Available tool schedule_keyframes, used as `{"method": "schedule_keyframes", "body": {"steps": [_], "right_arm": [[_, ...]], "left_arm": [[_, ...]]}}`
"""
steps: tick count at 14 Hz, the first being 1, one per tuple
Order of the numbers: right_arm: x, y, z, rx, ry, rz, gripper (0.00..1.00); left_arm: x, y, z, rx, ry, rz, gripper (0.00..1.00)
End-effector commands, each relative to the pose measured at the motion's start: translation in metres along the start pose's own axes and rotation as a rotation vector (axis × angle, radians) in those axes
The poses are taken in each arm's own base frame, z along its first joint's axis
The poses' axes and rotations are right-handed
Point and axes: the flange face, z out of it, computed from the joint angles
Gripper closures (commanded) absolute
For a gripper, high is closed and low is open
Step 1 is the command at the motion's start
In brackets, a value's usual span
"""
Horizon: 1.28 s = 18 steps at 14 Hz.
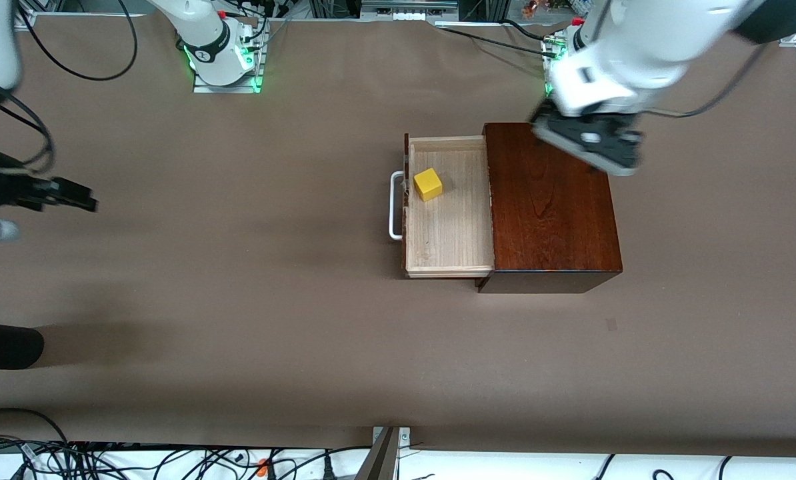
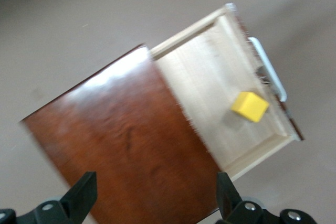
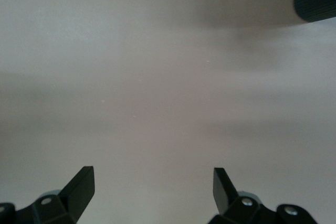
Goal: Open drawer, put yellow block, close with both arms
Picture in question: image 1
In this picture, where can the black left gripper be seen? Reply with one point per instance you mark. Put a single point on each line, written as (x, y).
(541, 110)

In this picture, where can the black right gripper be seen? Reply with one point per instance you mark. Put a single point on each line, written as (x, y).
(11, 188)

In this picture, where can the yellow wooden block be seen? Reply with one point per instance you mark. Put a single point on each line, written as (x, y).
(428, 184)

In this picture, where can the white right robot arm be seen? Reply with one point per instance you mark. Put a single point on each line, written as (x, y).
(204, 40)

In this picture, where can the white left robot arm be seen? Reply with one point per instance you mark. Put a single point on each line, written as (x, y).
(638, 53)

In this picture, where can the dark brown wooden cabinet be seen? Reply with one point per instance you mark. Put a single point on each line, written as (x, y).
(551, 213)

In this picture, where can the black ribbed cylinder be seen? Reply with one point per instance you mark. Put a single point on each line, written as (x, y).
(4, 345)

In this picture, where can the brown paper table cover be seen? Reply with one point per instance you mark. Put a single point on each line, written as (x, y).
(238, 320)

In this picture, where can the white power strip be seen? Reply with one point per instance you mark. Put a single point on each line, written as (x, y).
(408, 10)

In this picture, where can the aluminium frame rail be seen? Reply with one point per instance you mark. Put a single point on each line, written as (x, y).
(28, 20)

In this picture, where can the aluminium frame corner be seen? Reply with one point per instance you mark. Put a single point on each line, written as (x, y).
(790, 41)

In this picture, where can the aluminium frame post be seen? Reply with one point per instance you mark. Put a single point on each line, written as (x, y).
(381, 460)

